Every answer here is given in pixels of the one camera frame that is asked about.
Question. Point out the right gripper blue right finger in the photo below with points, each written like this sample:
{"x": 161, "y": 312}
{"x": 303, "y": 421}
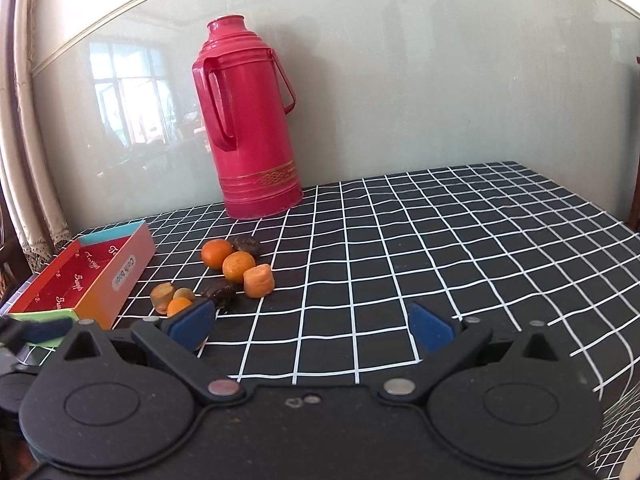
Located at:
{"x": 450, "y": 346}

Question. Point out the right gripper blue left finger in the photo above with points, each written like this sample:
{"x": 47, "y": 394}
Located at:
{"x": 171, "y": 344}

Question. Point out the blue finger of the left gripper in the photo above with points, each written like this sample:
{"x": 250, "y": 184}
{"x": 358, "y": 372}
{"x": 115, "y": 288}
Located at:
{"x": 16, "y": 334}

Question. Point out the small orange tangerine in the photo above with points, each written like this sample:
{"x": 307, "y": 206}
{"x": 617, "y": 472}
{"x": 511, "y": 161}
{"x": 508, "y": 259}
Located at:
{"x": 177, "y": 305}

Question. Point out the orange green fruit piece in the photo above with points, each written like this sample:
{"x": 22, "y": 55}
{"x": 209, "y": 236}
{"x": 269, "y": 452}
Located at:
{"x": 161, "y": 295}

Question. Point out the small green fruit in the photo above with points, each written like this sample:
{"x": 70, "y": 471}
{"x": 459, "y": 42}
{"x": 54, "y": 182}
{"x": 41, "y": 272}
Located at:
{"x": 185, "y": 293}

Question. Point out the dark brown fruit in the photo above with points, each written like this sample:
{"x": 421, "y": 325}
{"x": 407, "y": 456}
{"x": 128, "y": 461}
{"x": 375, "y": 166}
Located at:
{"x": 247, "y": 243}
{"x": 222, "y": 293}

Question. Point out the orange persimmon piece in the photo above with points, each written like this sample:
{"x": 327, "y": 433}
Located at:
{"x": 258, "y": 281}

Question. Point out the red cardboard box tray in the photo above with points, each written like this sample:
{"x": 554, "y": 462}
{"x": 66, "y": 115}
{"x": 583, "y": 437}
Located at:
{"x": 91, "y": 278}

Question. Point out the beige curtain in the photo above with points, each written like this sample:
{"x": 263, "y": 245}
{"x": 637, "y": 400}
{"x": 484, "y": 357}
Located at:
{"x": 34, "y": 208}

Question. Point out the black white grid tablecloth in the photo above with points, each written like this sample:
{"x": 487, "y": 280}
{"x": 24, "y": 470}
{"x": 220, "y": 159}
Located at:
{"x": 497, "y": 242}

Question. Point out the red thermos flask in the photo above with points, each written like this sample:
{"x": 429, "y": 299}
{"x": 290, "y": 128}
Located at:
{"x": 244, "y": 96}

